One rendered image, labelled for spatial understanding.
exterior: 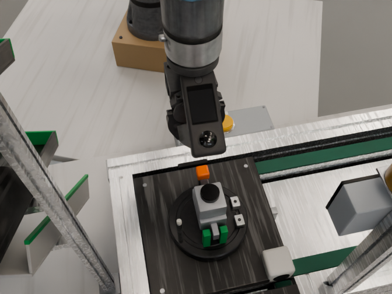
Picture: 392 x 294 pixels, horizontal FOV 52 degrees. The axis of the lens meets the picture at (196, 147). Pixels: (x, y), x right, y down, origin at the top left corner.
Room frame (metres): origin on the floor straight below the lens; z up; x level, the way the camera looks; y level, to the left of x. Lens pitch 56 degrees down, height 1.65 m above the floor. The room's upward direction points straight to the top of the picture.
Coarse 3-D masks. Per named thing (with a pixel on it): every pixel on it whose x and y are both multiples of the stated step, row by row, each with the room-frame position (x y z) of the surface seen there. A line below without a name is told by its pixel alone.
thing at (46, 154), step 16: (48, 144) 0.29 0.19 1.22; (0, 160) 0.27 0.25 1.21; (48, 160) 0.27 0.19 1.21; (0, 176) 0.19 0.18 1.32; (16, 176) 0.20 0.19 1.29; (0, 192) 0.17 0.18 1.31; (16, 192) 0.19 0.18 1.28; (0, 208) 0.16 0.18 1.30; (16, 208) 0.18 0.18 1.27; (0, 224) 0.15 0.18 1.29; (16, 224) 0.16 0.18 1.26; (0, 240) 0.13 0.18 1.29; (0, 256) 0.12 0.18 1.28
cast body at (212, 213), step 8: (208, 184) 0.30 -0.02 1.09; (216, 184) 0.30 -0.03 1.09; (192, 192) 0.31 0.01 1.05; (200, 192) 0.28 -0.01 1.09; (208, 192) 0.28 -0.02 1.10; (216, 192) 0.28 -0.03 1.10; (200, 200) 0.27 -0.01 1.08; (208, 200) 0.27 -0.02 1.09; (216, 200) 0.27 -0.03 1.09; (224, 200) 0.27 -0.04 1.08; (200, 208) 0.26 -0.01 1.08; (208, 208) 0.26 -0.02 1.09; (216, 208) 0.26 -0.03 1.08; (224, 208) 0.26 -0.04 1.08; (200, 216) 0.26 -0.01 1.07; (208, 216) 0.26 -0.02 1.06; (216, 216) 0.26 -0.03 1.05; (224, 216) 0.26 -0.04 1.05; (200, 224) 0.25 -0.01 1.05; (208, 224) 0.25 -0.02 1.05; (216, 224) 0.25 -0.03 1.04; (224, 224) 0.26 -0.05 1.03; (216, 232) 0.24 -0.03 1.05
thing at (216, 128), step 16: (192, 80) 0.37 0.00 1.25; (208, 80) 0.37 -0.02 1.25; (192, 96) 0.35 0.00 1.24; (208, 96) 0.35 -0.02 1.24; (192, 112) 0.33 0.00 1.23; (208, 112) 0.33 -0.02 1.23; (192, 128) 0.31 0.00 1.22; (208, 128) 0.31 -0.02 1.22; (192, 144) 0.29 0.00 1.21; (208, 144) 0.29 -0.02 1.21; (224, 144) 0.30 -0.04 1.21
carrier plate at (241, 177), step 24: (192, 168) 0.40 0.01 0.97; (216, 168) 0.40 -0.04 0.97; (240, 168) 0.40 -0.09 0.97; (144, 192) 0.35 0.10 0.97; (168, 192) 0.35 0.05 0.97; (240, 192) 0.35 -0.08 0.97; (264, 192) 0.35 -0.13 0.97; (144, 216) 0.30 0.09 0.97; (168, 216) 0.30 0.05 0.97; (264, 216) 0.30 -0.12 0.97; (144, 240) 0.25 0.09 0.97; (168, 240) 0.25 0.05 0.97; (264, 240) 0.25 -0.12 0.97; (168, 264) 0.21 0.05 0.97; (192, 264) 0.21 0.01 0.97; (216, 264) 0.21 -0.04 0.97; (240, 264) 0.21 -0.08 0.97; (168, 288) 0.17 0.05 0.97; (192, 288) 0.17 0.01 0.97; (216, 288) 0.17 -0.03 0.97; (240, 288) 0.17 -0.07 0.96
